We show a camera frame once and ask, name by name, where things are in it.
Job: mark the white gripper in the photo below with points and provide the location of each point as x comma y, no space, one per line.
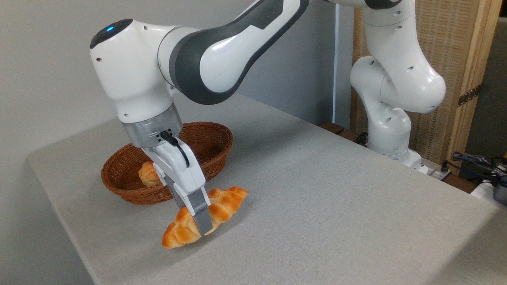
180,172

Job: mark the long braided bread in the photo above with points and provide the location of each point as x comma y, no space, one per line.
225,202

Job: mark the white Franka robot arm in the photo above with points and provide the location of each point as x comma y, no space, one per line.
134,79

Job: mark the small round bread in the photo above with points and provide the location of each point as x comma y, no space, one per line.
147,174

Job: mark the brown wicker basket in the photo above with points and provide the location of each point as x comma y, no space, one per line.
214,146

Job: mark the white vertical pipe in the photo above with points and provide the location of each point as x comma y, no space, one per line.
338,59

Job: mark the black screen hinge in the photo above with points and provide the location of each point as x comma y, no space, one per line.
469,95

